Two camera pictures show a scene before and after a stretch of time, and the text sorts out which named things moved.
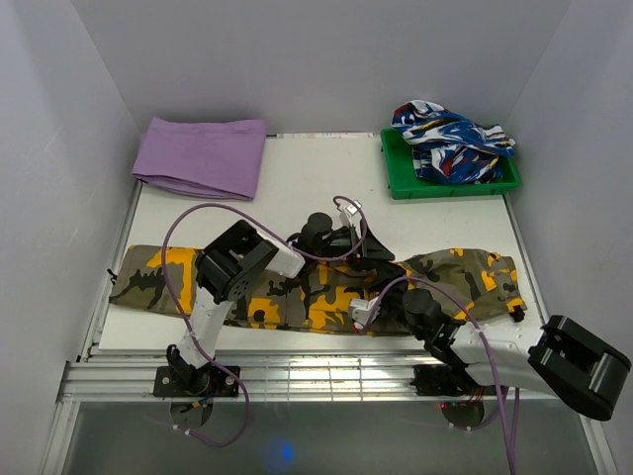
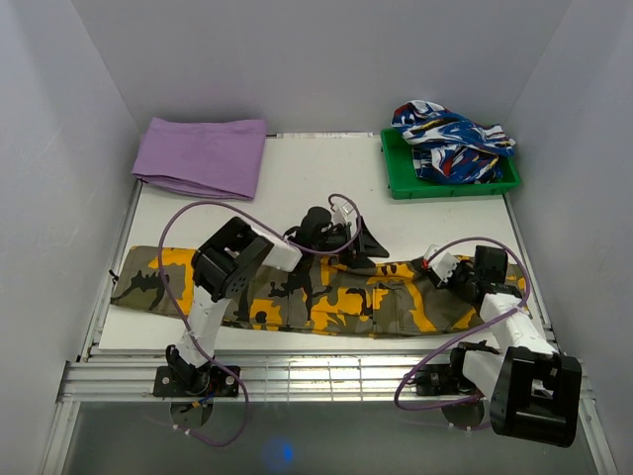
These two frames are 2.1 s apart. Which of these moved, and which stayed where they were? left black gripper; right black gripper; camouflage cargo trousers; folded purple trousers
Moved: right black gripper
Stayed: folded purple trousers; camouflage cargo trousers; left black gripper
